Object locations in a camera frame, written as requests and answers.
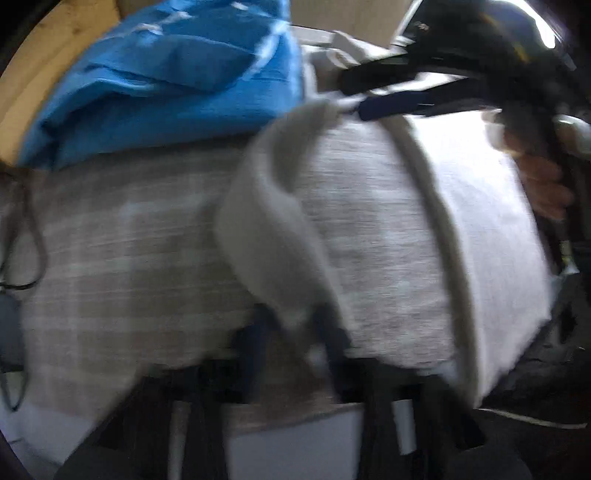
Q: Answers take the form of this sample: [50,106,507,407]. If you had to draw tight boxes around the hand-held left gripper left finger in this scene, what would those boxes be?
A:
[185,305,278,462]

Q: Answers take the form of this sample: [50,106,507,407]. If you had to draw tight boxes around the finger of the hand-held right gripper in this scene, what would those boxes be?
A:
[339,55,444,93]
[355,78,502,121]

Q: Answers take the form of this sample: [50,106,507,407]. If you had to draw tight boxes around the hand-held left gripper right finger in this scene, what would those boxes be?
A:
[311,305,485,457]

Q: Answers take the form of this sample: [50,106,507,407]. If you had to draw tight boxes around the grey white towel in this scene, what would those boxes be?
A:
[213,98,555,409]

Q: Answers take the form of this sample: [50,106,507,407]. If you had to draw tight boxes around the person's right hand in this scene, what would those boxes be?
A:
[501,128,575,220]

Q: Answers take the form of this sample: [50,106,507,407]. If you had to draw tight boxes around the beige plaid blanket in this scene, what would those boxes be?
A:
[0,145,370,467]

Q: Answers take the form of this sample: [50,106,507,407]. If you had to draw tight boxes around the dark cloth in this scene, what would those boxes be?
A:
[478,268,591,480]

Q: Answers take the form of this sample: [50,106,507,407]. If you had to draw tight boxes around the blue cloth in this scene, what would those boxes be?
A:
[18,0,306,171]

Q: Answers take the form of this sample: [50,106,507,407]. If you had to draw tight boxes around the wooden headboard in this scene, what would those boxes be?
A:
[0,0,123,164]

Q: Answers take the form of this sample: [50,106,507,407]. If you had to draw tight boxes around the black cable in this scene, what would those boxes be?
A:
[0,171,49,292]

